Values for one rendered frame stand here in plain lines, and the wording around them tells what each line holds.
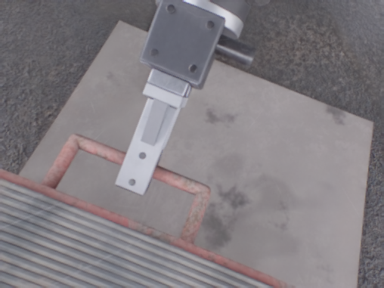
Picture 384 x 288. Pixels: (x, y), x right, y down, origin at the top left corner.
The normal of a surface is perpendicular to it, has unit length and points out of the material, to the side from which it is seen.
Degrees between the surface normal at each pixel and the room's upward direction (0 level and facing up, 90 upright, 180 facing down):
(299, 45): 0
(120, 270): 0
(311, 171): 0
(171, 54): 40
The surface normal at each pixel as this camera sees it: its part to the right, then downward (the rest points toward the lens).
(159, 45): -0.03, 0.09
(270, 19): 0.22, -0.52
